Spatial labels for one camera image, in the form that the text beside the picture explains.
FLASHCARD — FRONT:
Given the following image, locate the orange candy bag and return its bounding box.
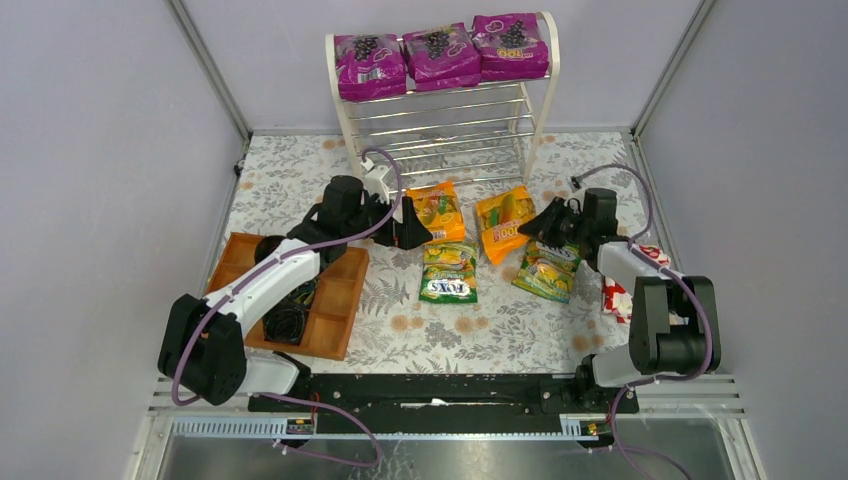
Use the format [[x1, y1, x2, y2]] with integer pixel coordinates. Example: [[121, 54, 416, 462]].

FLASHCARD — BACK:
[[407, 181, 466, 244], [475, 185, 536, 265]]

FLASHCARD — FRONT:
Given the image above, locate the green candy bag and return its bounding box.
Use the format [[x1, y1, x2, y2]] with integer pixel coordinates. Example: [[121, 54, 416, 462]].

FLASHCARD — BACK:
[[419, 242, 478, 304], [512, 240, 581, 304]]

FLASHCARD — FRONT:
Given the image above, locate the purple candy bag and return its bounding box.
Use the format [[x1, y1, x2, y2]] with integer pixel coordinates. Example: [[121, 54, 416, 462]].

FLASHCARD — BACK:
[[402, 22, 482, 92], [334, 33, 407, 102], [471, 13, 550, 82]]

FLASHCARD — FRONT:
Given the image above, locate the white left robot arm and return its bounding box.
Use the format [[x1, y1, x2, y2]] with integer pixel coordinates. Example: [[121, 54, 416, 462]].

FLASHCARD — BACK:
[[158, 175, 403, 406]]

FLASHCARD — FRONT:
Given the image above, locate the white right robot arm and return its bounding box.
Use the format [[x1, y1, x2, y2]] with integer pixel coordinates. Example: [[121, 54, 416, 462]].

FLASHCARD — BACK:
[[516, 188, 721, 389]]

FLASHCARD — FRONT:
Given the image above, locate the cream metal shelf rack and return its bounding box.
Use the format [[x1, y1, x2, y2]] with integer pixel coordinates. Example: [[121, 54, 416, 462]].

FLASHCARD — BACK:
[[325, 11, 562, 187]]

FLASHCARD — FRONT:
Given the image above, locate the red floral fabric pouch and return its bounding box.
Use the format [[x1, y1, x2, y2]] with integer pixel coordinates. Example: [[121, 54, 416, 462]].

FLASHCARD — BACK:
[[601, 245, 671, 324]]

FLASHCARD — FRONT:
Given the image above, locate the wooden compartment tray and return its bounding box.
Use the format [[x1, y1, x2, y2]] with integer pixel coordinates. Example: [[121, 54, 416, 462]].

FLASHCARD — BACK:
[[206, 232, 369, 361]]

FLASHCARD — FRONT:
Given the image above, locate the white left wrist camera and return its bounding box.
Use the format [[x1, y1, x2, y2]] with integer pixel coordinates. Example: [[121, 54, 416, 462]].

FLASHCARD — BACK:
[[360, 158, 394, 204]]

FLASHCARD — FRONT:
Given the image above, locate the black cable coil top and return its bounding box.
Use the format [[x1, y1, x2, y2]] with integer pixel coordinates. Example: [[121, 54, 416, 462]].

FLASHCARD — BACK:
[[254, 235, 286, 263]]

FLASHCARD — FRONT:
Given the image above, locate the black cable coil bottom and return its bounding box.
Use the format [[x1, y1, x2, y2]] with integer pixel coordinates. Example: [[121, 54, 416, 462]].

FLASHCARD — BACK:
[[263, 301, 309, 346]]

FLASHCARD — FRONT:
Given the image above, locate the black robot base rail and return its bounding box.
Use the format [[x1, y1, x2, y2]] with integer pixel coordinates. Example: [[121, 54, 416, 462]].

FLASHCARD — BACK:
[[248, 374, 639, 435]]

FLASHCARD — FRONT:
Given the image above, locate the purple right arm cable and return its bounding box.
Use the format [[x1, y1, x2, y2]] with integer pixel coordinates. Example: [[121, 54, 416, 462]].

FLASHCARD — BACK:
[[570, 163, 717, 480]]

